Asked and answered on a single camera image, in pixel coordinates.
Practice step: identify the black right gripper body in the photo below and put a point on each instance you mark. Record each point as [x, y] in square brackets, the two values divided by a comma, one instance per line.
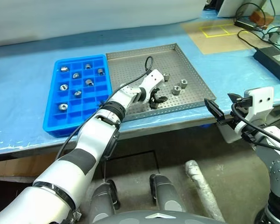
[243, 102]

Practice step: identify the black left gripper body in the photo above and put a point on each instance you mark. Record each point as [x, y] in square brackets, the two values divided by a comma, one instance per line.
[154, 93]

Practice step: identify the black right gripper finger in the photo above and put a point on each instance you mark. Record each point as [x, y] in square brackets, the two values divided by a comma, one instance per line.
[233, 97]
[214, 109]

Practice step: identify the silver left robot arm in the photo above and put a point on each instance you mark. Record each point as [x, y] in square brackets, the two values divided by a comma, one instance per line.
[88, 144]

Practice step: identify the perforated steel tray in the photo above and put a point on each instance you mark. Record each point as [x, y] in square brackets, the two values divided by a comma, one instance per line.
[130, 67]

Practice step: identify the blue compartment tray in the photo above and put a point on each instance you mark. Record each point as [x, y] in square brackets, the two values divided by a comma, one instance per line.
[84, 109]

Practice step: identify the metal nut lower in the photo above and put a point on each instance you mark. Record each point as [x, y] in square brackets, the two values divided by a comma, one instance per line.
[176, 90]

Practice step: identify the metal nut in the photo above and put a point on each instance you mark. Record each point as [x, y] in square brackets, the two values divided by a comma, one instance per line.
[183, 83]
[166, 76]
[176, 90]

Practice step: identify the metal nut upper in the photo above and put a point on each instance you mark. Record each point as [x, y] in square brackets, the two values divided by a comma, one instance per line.
[166, 76]

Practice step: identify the metal nut right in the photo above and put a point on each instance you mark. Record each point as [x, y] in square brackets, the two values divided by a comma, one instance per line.
[183, 83]

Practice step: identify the white flat panel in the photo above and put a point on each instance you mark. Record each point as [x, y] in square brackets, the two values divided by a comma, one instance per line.
[228, 135]

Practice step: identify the large black power adapter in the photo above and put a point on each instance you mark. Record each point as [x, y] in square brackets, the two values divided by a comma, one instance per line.
[271, 61]

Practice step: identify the cardboard mat with yellow tape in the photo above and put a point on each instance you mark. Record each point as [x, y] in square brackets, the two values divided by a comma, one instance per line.
[219, 42]

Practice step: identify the metal roller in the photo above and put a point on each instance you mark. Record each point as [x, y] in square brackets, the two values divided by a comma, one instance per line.
[77, 93]
[88, 66]
[75, 75]
[63, 107]
[89, 82]
[63, 87]
[100, 71]

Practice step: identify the small black power adapter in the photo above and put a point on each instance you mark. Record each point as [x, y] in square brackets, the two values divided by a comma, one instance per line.
[246, 24]

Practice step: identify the white dusty pipe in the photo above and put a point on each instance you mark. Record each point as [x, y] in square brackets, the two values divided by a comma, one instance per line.
[200, 184]

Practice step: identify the brown box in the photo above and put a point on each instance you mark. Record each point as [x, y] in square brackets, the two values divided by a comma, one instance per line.
[259, 17]

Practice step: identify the dark grey rounded robot leg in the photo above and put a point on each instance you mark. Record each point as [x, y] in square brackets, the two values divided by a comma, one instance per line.
[166, 193]
[102, 203]

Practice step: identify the white board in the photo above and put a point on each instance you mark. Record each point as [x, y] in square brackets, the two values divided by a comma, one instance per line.
[238, 7]

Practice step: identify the grey robot torso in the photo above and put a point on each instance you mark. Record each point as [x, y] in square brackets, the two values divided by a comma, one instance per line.
[154, 218]

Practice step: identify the brown wooden board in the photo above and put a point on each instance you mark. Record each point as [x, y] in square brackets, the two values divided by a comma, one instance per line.
[16, 165]

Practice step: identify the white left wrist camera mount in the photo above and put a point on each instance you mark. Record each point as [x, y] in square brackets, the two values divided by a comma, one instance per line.
[153, 77]

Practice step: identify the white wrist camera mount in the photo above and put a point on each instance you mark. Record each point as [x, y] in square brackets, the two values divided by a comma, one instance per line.
[261, 100]
[153, 77]

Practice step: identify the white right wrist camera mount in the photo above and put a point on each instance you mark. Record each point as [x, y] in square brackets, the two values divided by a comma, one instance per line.
[261, 100]

